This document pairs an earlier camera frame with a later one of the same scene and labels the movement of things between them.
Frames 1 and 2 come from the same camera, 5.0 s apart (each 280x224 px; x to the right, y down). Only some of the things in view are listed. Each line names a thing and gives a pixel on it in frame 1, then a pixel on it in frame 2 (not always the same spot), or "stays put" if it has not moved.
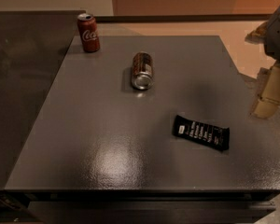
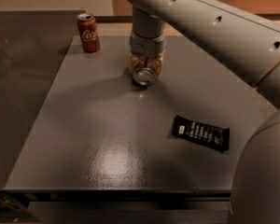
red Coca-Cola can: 89,32 stays put
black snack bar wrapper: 213,136 stays put
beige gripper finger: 275,91 to 142,48
